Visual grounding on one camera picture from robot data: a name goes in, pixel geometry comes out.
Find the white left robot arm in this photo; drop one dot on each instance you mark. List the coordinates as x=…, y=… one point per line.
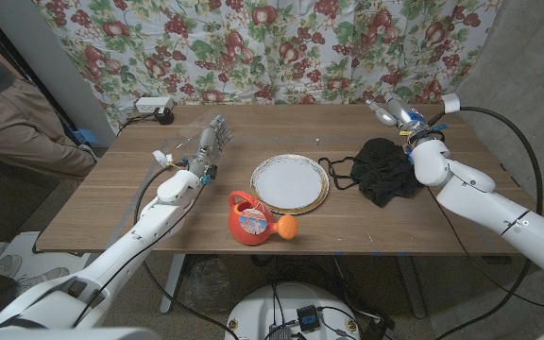
x=151, y=226

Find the white power strip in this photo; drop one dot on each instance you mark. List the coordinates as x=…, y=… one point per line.
x=151, y=104

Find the black plug adapter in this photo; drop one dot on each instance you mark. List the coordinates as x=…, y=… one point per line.
x=164, y=116

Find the grey table leg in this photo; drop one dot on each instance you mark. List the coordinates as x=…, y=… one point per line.
x=411, y=293

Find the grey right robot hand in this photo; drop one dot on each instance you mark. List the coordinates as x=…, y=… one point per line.
x=402, y=114

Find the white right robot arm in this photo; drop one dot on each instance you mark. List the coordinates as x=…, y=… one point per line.
x=489, y=203

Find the crumpled clear plastic bag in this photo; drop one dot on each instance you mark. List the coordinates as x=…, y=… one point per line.
x=208, y=283

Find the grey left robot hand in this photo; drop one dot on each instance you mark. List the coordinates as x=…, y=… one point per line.
x=206, y=151

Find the floral fruit print backdrop cloth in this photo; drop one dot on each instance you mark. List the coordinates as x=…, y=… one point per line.
x=253, y=47

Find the white table leg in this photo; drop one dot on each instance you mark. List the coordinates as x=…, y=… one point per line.
x=173, y=283

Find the clear plastic sheet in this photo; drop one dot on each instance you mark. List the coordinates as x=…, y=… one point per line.
x=196, y=124

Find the black shorts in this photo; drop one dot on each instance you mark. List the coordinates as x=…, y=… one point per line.
x=380, y=170

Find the orange toy watering can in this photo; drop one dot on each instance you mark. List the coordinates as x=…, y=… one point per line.
x=246, y=231

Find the blue object on floor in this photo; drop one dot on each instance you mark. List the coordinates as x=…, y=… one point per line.
x=86, y=136

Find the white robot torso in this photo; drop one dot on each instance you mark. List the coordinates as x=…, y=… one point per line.
x=253, y=311

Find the small black box blue label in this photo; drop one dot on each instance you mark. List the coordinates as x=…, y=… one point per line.
x=308, y=318

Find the white paper plate gold rim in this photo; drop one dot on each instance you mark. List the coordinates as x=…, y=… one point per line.
x=288, y=181

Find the white board on floor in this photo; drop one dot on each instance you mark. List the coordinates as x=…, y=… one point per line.
x=59, y=266

